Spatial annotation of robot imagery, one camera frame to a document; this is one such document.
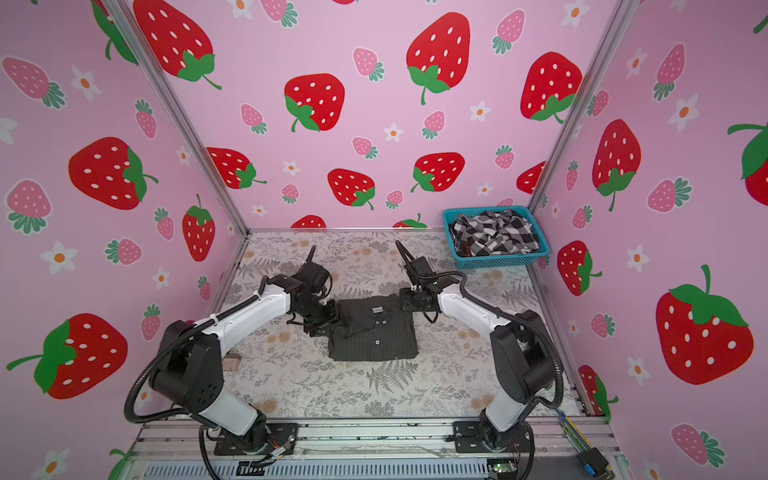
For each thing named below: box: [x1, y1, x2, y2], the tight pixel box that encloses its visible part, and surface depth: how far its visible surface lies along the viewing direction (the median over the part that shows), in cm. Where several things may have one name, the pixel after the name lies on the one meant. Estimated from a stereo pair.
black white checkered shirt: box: [449, 209, 539, 257], surface depth 109 cm
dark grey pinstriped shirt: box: [328, 294, 419, 361], surface depth 88 cm
